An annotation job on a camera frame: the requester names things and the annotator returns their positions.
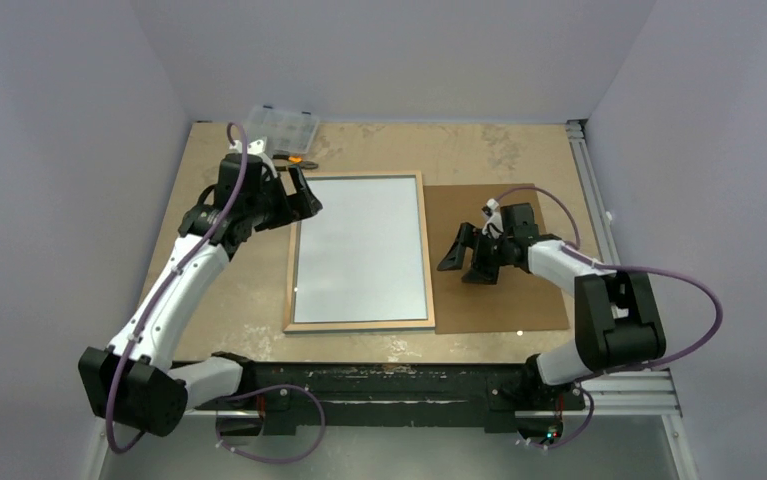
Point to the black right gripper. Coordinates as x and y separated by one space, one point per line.
482 252

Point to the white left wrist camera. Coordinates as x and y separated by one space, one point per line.
260 148

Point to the brown cardboard backing board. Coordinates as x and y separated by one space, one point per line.
518 302

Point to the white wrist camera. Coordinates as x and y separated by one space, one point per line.
260 148
493 226

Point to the grey landscape photo print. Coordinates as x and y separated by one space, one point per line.
356 252

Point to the aluminium front rail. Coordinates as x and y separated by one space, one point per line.
626 394

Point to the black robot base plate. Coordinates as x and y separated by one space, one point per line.
495 397

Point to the orange black pliers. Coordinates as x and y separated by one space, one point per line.
283 161

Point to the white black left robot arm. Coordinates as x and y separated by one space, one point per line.
133 380

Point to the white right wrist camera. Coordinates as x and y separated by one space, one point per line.
493 226

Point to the clear plastic organizer box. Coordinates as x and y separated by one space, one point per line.
286 131

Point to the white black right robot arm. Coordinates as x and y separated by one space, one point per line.
616 321

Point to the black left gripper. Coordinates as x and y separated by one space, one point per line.
304 203

